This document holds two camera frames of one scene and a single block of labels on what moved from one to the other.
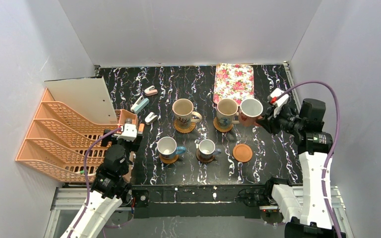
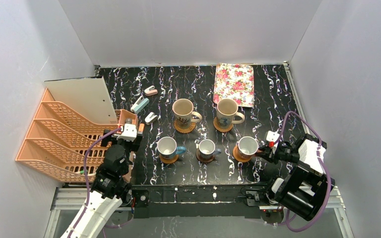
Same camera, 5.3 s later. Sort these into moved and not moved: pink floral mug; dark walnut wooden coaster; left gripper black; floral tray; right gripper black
Moved: right gripper black; pink floral mug
Not moved: left gripper black; floral tray; dark walnut wooden coaster
